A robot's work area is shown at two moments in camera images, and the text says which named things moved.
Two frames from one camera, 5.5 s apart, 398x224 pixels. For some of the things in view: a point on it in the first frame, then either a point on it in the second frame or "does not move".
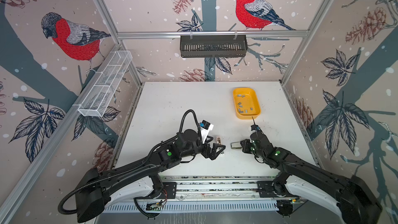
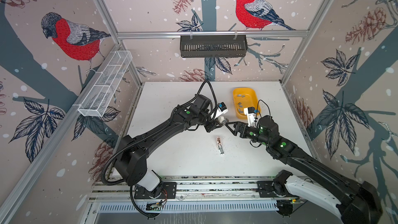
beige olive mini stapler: x=236 y=145 to x=222 y=120
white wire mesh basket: x=104 y=83 does not move
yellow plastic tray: x=246 y=103 does not move
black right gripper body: x=246 y=146 to x=251 y=133
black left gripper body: x=205 y=152 to x=210 y=124
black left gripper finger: x=214 y=154 to x=221 y=125
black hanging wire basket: x=215 y=46 does not move
